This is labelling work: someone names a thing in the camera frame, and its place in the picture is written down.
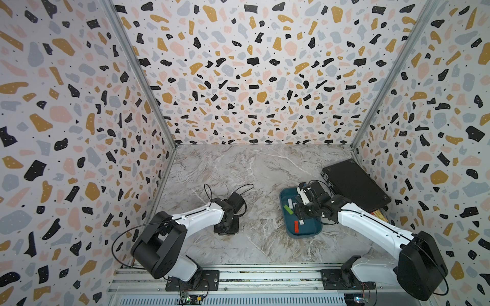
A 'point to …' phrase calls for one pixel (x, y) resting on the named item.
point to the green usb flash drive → (288, 210)
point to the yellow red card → (379, 214)
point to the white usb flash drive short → (290, 203)
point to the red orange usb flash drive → (296, 226)
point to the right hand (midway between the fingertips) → (298, 210)
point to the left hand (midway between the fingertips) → (234, 231)
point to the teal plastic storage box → (311, 226)
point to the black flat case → (348, 179)
